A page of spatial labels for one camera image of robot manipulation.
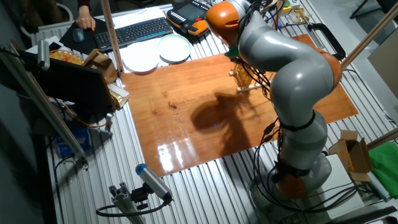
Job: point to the wooden peg dish rack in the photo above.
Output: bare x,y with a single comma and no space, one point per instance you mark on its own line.
247,89

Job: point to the silver camera blue cap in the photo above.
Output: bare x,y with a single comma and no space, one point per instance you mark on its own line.
152,180

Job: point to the small white box gold contents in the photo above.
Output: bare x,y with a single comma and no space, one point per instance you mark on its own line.
119,93

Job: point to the white paper sheet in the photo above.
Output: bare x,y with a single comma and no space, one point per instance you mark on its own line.
136,15

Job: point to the bare person hand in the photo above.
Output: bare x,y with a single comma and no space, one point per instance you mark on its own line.
85,20

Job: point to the blue packet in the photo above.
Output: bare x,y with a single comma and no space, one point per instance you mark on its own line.
84,137

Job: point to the pale blue roll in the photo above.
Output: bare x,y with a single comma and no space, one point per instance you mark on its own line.
379,186

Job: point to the black mouse pad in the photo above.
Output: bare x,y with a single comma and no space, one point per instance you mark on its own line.
70,46

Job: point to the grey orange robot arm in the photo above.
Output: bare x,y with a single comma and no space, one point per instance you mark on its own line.
295,81

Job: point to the white flat box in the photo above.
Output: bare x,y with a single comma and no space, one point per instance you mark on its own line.
342,186

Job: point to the white ribbed panel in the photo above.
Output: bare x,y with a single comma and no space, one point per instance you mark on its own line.
53,29

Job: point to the gold metal part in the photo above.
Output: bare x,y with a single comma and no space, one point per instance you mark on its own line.
298,14

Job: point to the dark computer mouse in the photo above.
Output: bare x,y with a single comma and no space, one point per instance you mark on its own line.
78,35

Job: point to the black orange teach pendant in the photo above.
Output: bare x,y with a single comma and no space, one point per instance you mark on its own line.
186,12

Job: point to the black keyboard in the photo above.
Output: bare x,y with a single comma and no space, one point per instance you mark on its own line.
133,32

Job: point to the open cardboard box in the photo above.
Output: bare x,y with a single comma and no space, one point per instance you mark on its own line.
357,155

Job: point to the aluminium profile stand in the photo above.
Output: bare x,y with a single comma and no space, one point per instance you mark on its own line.
124,202

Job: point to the yellow emergency stop box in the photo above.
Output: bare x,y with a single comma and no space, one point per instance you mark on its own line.
286,6

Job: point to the black monitor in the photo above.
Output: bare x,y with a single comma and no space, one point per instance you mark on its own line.
74,84

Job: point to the aluminium frame beam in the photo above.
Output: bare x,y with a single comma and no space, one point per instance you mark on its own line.
69,140

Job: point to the grey metal clamp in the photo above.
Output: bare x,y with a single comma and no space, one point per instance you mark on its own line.
109,119

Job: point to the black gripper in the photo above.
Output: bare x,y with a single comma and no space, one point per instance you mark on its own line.
238,61

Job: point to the pale green plate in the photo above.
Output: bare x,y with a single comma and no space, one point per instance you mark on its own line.
174,48

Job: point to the brown cardboard box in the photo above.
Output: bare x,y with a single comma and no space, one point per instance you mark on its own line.
102,67

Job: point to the green cloth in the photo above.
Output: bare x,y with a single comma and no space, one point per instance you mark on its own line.
385,168

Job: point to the wooden frame post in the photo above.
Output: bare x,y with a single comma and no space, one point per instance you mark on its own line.
384,138
112,34
373,31

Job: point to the person forearm dark sleeve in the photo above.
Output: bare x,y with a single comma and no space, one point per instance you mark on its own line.
84,3

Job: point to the grey panel board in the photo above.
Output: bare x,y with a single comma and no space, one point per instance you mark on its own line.
385,62

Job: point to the wicker basket with contents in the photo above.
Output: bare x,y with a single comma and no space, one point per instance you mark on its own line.
65,57

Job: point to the black chair base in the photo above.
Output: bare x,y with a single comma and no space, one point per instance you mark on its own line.
385,4

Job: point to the white plate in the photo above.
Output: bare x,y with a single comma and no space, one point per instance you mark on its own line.
140,57

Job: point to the yellow woven wicker dish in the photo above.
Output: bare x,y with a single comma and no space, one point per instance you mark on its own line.
242,76

